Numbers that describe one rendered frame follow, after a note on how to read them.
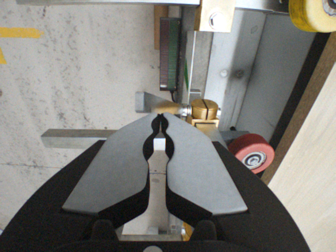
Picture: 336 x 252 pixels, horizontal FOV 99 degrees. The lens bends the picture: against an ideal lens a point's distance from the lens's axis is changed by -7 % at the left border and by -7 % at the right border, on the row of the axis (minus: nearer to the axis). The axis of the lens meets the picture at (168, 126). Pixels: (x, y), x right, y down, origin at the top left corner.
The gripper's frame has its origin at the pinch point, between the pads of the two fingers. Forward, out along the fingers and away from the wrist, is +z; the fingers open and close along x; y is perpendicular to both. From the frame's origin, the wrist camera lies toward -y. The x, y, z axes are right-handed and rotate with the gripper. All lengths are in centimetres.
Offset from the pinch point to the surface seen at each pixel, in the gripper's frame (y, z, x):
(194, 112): 6.9, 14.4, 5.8
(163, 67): 2.4, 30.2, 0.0
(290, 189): 24.4, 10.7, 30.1
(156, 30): -6, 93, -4
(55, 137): 13.1, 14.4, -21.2
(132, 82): 27, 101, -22
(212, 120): 7.9, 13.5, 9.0
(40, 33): -4, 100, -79
